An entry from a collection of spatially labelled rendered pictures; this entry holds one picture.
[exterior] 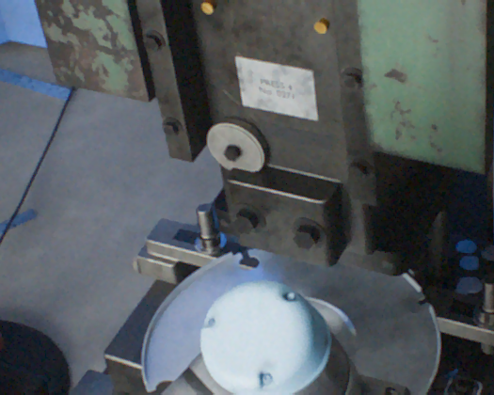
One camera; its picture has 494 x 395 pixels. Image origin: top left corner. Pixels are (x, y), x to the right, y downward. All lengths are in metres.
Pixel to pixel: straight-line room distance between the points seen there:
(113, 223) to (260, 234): 1.45
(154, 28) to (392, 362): 0.40
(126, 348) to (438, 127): 0.53
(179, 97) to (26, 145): 1.79
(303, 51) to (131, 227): 1.57
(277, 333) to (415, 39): 0.25
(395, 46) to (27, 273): 1.69
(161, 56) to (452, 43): 0.27
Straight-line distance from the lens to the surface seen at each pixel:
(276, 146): 1.06
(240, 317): 0.76
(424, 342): 1.18
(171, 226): 1.37
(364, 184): 1.00
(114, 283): 2.41
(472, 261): 1.36
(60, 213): 2.60
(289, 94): 1.01
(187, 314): 1.23
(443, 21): 0.85
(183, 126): 1.05
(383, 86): 0.91
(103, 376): 1.39
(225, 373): 0.75
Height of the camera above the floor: 1.67
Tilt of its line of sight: 43 degrees down
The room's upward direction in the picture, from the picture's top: 9 degrees counter-clockwise
